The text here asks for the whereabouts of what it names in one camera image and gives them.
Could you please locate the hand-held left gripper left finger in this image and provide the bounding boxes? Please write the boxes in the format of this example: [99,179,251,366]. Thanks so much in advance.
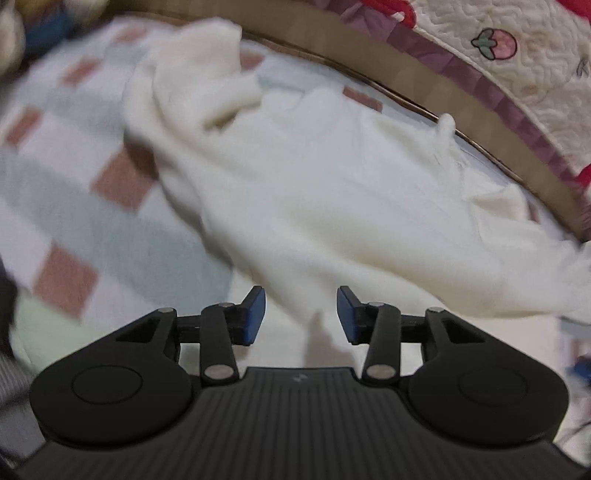
[115,285,267,386]

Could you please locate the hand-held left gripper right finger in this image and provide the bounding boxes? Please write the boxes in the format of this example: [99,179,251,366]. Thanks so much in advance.
[337,285,485,385]

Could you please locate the cream fleece garment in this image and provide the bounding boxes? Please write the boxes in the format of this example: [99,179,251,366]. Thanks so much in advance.
[122,16,591,324]

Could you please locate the checkered blanket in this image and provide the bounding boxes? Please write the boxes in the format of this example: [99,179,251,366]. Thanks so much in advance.
[0,18,591,462]

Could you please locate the quilted bedspread with purple ruffle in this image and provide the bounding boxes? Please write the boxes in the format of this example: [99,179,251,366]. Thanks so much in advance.
[314,0,591,185]

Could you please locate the beige plush toy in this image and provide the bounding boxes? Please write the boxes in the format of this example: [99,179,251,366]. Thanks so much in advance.
[0,0,112,70]

